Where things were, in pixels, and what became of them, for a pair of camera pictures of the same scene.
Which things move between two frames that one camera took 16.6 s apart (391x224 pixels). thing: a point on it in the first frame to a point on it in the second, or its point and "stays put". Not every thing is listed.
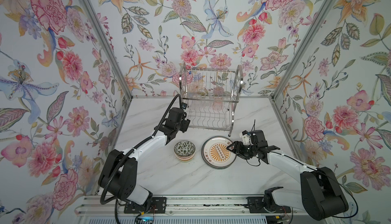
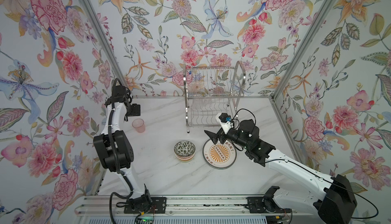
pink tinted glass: (217, 104) to (138, 123)
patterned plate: (215, 154) stays put
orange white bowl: (185, 160) stays put
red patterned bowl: (184, 150) stays put
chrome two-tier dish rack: (210, 96) stays put
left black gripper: (183, 123) to (134, 109)
